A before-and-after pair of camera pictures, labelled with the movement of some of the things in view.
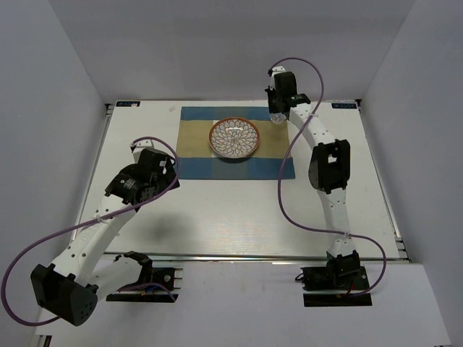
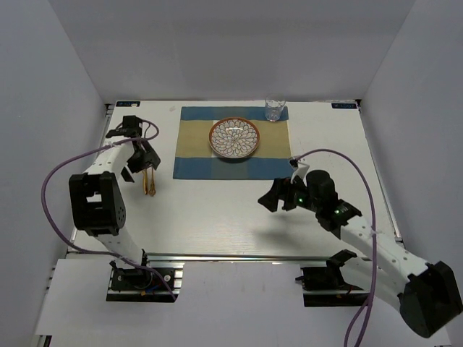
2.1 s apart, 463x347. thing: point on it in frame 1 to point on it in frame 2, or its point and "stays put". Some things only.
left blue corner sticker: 127,103 stays put
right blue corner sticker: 343,105 stays put
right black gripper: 271,90 to 270,199
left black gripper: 168,177 to 151,159
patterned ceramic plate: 234,137 stays put
